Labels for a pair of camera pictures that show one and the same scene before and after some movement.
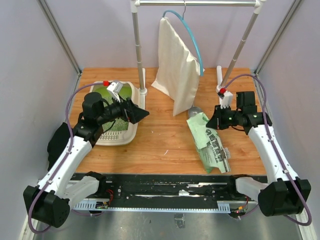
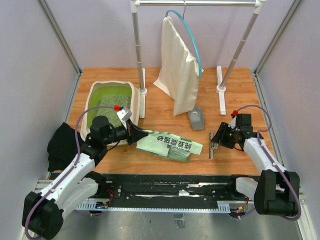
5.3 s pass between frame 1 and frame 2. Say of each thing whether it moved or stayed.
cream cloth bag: stayed
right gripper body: moved
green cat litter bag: moved
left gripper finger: moved
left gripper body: moved
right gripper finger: moved
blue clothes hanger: stayed
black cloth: stayed
